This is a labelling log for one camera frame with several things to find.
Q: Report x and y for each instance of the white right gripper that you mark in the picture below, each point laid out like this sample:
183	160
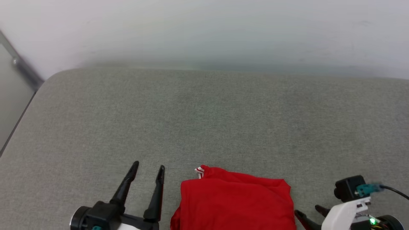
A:
342	217

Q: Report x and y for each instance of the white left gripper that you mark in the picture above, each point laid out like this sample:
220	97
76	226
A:
105	218

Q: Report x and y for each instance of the red and white garment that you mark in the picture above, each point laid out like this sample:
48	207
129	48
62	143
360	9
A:
236	204

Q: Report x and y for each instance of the grey fabric sofa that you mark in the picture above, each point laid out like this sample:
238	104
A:
204	121

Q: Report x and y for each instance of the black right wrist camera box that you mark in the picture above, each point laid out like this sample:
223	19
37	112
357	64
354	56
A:
346	188

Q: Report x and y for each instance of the teal right camera connector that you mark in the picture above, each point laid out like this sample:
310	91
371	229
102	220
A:
366	189

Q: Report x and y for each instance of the grey metal wall rail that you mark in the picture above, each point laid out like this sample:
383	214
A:
25	68

